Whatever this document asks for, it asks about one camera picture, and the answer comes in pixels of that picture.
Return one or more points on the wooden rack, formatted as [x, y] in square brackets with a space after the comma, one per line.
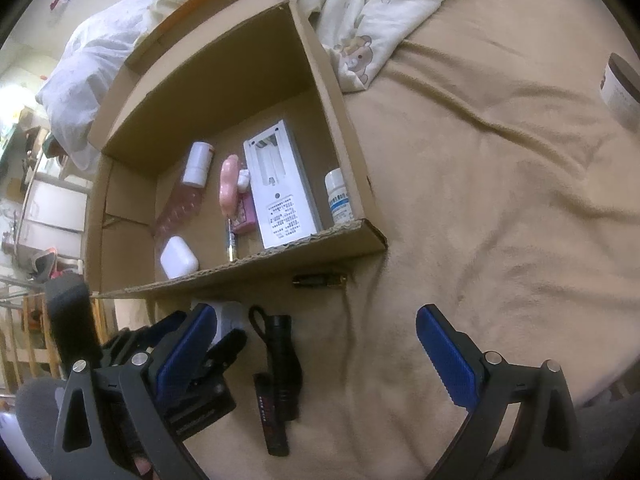
[30, 340]

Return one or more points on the white duvet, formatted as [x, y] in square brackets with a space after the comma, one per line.
[90, 60]

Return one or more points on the white rectangular box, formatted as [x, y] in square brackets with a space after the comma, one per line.
[285, 210]

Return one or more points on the white jar brown lid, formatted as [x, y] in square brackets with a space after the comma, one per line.
[622, 95]

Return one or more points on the white earbud case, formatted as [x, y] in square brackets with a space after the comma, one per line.
[179, 257]

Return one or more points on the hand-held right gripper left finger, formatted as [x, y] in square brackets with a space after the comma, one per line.
[185, 350]

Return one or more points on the white cabinet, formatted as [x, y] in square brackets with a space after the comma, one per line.
[55, 205]

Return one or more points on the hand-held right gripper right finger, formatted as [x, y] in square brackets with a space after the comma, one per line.
[445, 355]

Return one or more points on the white power adapter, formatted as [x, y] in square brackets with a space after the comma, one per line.
[230, 315]

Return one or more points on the white pill bottle blue label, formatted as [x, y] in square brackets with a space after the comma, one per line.
[340, 200]

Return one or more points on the pink perfume bottle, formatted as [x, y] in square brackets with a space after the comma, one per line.
[246, 216]

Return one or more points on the bear printed cream blanket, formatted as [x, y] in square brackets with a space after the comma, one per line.
[360, 10]

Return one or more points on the person's left hand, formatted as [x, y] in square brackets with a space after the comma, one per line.
[143, 467]

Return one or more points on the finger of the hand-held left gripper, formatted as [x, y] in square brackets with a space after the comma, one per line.
[167, 325]
[225, 350]

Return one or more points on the black flashlight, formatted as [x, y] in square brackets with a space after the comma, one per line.
[280, 350]

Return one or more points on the wall sticker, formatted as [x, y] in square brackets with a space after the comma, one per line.
[61, 1]

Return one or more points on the brown cardboard box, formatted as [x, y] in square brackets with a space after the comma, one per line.
[210, 85]

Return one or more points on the tan bed blanket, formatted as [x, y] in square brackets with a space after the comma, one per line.
[475, 185]

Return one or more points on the black tube red label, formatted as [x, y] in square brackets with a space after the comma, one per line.
[270, 420]

